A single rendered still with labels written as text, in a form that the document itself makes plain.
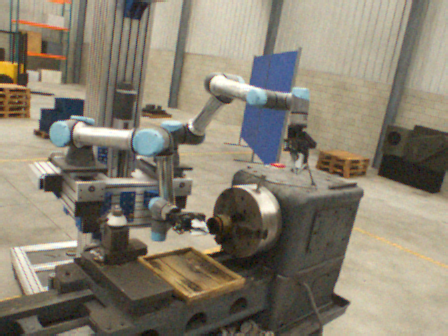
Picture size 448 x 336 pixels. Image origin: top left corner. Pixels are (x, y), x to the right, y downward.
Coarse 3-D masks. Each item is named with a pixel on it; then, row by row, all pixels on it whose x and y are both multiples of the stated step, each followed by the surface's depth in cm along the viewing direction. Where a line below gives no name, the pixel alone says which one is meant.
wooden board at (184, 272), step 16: (144, 256) 170; (160, 256) 176; (176, 256) 180; (192, 256) 183; (208, 256) 181; (160, 272) 164; (176, 272) 166; (192, 272) 169; (208, 272) 172; (224, 272) 174; (176, 288) 151; (208, 288) 159; (224, 288) 160; (240, 288) 168; (192, 304) 149
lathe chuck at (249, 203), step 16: (240, 192) 175; (240, 208) 176; (256, 208) 170; (272, 208) 173; (256, 224) 171; (272, 224) 172; (240, 240) 178; (256, 240) 172; (272, 240) 176; (240, 256) 180
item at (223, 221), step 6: (216, 216) 169; (222, 216) 170; (210, 222) 171; (216, 222) 166; (222, 222) 168; (228, 222) 169; (210, 228) 171; (216, 228) 167; (222, 228) 168; (228, 228) 170; (210, 234) 170; (216, 234) 168; (222, 234) 171
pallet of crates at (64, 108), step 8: (56, 104) 762; (64, 104) 746; (72, 104) 758; (80, 104) 773; (40, 112) 747; (48, 112) 731; (56, 112) 734; (64, 112) 749; (72, 112) 764; (80, 112) 780; (40, 120) 748; (48, 120) 736; (56, 120) 741; (64, 120) 755; (40, 128) 754; (48, 128) 737; (48, 136) 755
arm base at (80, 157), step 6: (72, 150) 186; (78, 150) 186; (84, 150) 187; (90, 150) 190; (66, 156) 188; (72, 156) 187; (78, 156) 186; (84, 156) 188; (90, 156) 190; (66, 162) 188; (72, 162) 186; (78, 162) 187; (84, 162) 188; (90, 162) 191
